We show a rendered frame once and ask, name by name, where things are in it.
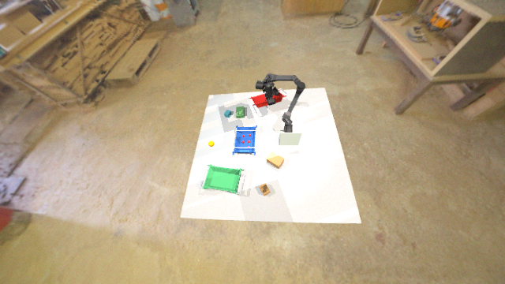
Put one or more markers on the blue plastic tray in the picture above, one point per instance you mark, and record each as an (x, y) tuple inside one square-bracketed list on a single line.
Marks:
[(242, 147)]

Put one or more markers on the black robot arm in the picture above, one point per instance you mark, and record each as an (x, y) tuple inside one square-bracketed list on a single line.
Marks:
[(267, 83)]

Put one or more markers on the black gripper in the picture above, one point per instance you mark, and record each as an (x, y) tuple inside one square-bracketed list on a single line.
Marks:
[(269, 98)]

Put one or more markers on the green block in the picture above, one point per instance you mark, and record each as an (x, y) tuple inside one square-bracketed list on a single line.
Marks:
[(240, 112)]

